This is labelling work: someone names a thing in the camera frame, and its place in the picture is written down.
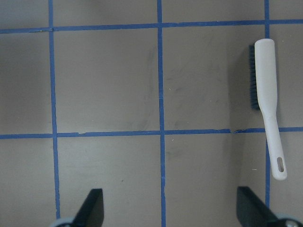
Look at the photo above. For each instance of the beige hand brush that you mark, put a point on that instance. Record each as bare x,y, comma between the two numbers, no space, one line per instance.
263,97

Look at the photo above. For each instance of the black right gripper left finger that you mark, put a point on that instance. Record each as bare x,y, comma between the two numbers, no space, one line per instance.
90,214

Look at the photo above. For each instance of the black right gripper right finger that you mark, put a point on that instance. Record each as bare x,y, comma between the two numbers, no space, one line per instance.
251,211

